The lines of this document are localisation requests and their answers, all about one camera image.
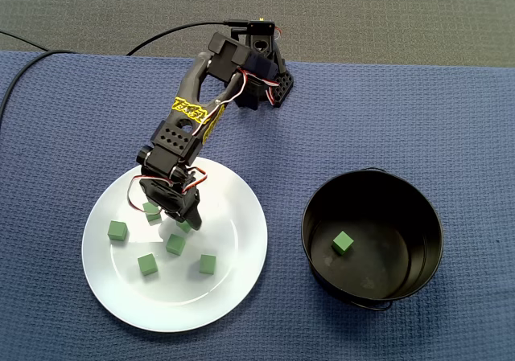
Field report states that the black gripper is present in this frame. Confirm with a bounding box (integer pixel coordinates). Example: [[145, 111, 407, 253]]
[[139, 178, 202, 230]]

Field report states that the white round plate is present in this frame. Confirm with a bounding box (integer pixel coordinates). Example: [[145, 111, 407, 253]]
[[81, 154, 269, 333]]

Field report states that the black metal bucket container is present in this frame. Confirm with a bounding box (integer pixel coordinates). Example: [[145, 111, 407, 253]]
[[301, 166, 444, 312]]

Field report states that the blue waffle cloth mat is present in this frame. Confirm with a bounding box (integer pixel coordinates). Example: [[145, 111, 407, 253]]
[[0, 50, 515, 361]]

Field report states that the black plugged robot cable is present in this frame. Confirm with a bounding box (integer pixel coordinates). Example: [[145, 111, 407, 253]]
[[126, 18, 249, 57]]

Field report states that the thick black cable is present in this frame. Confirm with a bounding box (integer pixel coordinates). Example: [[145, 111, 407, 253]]
[[0, 49, 76, 131]]

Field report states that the thin black cable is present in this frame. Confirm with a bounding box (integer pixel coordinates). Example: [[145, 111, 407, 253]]
[[0, 30, 50, 52]]

